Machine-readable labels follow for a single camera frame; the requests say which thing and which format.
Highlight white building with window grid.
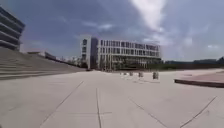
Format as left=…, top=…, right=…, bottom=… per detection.
left=79, top=35, right=163, bottom=71

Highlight pale concrete slab plaza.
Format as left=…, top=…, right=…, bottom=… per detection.
left=0, top=68, right=224, bottom=128

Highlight low distant building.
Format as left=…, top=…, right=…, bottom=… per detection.
left=27, top=51, right=58, bottom=61

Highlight wide concrete steps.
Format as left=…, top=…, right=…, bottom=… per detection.
left=0, top=47, right=87, bottom=81

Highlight row of trees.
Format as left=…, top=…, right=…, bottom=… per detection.
left=161, top=56, right=224, bottom=70

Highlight dark banded glass building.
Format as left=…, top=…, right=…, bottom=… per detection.
left=0, top=6, right=26, bottom=52

